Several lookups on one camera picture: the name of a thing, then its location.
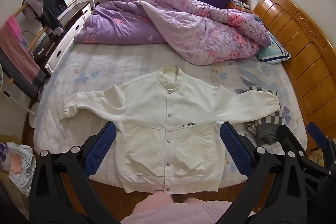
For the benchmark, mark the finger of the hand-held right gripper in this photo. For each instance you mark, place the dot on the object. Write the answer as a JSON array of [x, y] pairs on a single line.
[[316, 132], [287, 137]]

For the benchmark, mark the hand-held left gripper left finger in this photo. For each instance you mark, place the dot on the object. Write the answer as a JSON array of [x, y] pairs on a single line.
[[101, 146]]

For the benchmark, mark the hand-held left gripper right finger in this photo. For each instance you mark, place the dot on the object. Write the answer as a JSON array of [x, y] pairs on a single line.
[[235, 150]]

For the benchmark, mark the white snap-button jacket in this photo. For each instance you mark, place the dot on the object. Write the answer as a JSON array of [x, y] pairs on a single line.
[[157, 113]]

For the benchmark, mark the pile of pale clothes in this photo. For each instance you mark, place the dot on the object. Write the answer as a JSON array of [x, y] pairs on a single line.
[[21, 169]]

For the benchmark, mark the yellow packet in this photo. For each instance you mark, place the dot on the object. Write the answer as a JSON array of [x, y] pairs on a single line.
[[317, 157]]

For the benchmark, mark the grey checkered garment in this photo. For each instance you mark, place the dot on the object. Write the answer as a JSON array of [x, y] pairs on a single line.
[[265, 124]]

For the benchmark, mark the pale floral bed sheet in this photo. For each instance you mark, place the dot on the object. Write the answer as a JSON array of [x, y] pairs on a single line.
[[105, 64]]

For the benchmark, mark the teal pillow with blue stripes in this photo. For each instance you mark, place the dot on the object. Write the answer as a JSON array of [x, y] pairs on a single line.
[[273, 50]]

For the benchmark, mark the person's pink padded clothing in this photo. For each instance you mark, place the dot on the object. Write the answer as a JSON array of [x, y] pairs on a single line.
[[170, 211]]

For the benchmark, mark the purple printed cloth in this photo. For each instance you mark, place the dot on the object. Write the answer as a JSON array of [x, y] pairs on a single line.
[[5, 158]]

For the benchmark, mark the dark grey cloth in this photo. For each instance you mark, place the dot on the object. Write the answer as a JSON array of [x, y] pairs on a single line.
[[21, 87]]

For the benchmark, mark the white floor fan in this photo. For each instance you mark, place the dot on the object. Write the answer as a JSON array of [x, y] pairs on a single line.
[[2, 79]]

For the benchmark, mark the white desk with dark top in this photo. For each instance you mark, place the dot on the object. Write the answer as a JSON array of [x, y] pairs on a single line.
[[76, 27]]

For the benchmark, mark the pink towel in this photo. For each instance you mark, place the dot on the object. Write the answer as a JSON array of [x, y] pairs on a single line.
[[18, 48]]

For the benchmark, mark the purple floral quilt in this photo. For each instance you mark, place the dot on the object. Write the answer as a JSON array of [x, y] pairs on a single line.
[[157, 19]]

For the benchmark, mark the wooden nightstand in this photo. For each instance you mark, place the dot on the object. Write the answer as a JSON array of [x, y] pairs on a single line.
[[233, 6]]

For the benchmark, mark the black hoodie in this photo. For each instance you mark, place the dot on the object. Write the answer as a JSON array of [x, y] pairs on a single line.
[[52, 3]]

